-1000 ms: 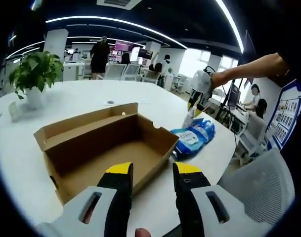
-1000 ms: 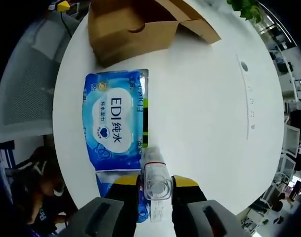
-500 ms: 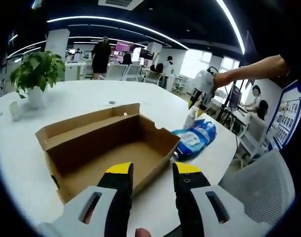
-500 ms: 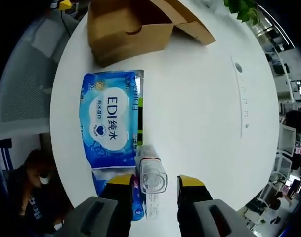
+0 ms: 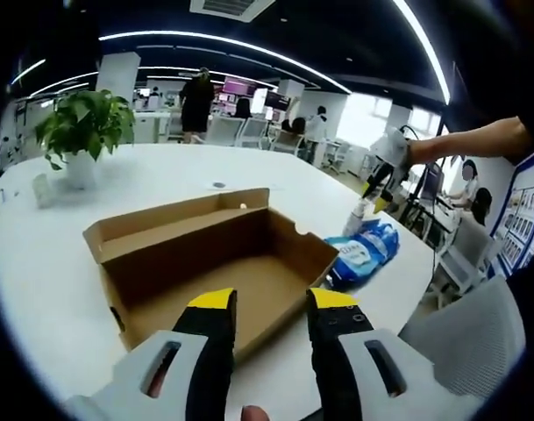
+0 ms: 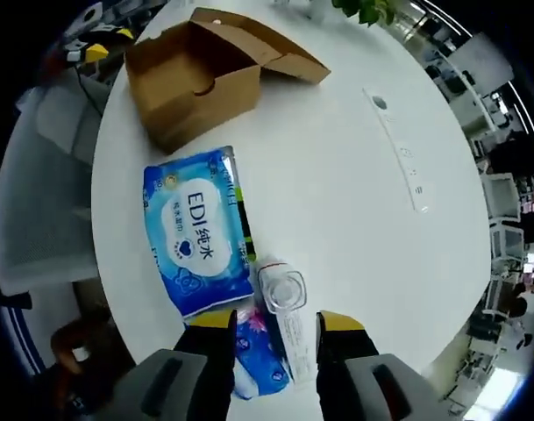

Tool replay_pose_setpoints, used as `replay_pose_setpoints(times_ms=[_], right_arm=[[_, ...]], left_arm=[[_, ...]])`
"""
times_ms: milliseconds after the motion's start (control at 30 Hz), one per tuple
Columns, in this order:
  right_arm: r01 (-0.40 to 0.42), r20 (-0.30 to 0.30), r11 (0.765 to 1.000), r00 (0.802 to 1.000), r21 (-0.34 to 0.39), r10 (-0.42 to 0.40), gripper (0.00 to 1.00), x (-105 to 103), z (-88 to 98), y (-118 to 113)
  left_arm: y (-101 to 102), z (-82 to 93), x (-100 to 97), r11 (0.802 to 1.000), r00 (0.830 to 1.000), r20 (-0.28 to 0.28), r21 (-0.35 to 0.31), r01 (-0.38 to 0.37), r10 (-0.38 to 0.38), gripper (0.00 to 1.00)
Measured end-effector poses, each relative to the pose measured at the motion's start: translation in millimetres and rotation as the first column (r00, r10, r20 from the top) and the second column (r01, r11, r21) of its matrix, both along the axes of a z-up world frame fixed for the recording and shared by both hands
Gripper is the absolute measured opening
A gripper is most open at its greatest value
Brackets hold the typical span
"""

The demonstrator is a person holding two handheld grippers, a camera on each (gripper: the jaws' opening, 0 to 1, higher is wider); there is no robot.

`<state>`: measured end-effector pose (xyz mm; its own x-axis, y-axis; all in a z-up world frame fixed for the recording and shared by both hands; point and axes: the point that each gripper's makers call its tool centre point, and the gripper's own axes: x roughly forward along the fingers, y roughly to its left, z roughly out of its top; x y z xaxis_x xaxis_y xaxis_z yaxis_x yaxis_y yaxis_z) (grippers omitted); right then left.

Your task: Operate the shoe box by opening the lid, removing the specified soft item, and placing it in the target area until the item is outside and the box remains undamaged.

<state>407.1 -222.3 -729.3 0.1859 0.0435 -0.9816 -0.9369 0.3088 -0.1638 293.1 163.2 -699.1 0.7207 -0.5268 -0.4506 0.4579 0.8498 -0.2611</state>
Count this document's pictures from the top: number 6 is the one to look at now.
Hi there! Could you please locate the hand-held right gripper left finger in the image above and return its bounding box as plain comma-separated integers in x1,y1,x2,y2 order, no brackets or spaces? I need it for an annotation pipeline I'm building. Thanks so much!
110,308,239,421

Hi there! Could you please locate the green and black soft packet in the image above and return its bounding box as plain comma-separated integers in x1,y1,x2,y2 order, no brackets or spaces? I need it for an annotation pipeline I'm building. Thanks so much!
222,147,255,267

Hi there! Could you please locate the clear plastic bottle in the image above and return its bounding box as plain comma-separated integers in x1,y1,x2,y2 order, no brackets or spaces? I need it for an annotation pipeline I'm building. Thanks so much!
253,257,323,386

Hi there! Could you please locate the blue floral packet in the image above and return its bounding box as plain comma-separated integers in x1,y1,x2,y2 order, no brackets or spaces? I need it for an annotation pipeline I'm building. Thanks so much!
231,306,293,401

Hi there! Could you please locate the brown cardboard shoe box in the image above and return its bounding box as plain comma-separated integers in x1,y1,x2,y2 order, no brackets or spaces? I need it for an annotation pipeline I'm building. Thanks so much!
124,6,332,155

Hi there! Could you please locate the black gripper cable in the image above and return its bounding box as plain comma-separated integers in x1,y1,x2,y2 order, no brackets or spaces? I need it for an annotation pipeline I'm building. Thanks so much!
72,64,104,116

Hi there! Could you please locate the blue wet wipes packet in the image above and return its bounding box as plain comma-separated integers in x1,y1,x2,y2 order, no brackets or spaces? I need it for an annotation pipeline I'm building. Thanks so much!
142,146,255,318

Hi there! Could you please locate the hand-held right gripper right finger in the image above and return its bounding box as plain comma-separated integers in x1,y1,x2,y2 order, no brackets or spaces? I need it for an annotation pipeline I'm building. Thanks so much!
315,310,443,421

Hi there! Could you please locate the white table socket panel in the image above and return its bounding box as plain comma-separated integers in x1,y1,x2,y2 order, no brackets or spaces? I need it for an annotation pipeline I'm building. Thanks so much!
361,86,431,215

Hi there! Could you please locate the green plant in white pot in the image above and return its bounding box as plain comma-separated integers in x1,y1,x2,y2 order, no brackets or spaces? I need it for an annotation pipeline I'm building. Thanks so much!
331,0,395,28

